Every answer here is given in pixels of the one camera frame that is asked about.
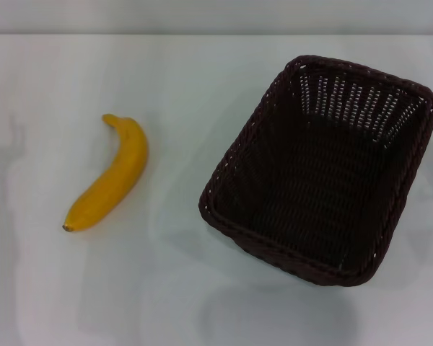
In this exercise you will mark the yellow banana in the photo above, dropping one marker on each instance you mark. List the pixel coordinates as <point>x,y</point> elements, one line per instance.
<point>122,169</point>

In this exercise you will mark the dark brown woven basket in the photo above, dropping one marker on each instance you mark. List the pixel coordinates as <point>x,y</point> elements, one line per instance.
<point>310,187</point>

